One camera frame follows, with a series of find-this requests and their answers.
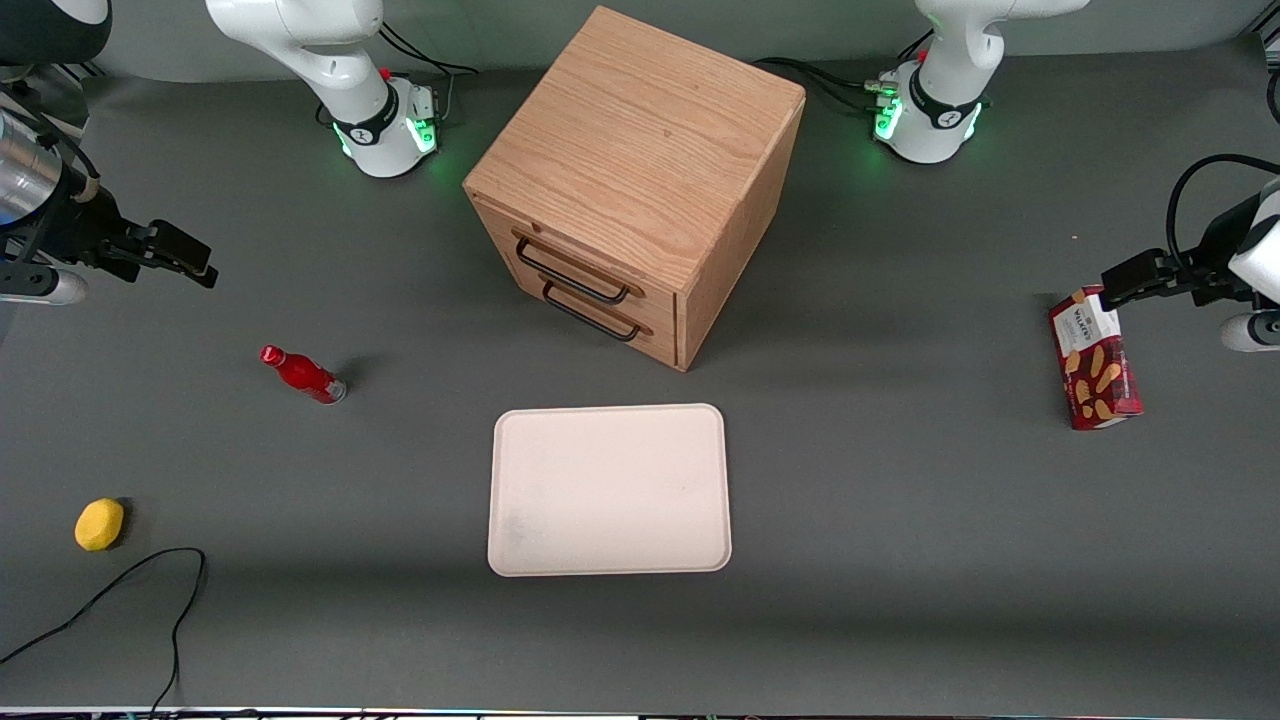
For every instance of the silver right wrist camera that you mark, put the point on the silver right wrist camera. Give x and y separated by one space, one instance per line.
45 287

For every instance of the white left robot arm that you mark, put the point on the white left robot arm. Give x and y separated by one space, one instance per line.
940 100

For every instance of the red plastic bottle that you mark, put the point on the red plastic bottle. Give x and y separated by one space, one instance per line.
303 374

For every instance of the wooden drawer cabinet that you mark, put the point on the wooden drawer cabinet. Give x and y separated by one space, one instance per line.
650 130

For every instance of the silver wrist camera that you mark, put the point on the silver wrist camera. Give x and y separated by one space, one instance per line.
1252 332
45 287

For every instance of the cream rectangular tray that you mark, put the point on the cream rectangular tray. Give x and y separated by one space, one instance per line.
610 490

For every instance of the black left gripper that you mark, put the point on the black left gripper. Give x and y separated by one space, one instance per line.
1207 261

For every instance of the metal frame rail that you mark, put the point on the metal frame rail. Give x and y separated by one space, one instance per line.
50 95

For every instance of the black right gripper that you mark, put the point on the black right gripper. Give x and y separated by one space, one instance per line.
82 231

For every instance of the yellow lemon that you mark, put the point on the yellow lemon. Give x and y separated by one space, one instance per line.
99 525

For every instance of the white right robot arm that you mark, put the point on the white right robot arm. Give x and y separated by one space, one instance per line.
345 70

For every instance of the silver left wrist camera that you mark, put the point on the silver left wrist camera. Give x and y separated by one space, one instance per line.
1252 332

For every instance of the red cookie box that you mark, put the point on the red cookie box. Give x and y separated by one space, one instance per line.
1095 365

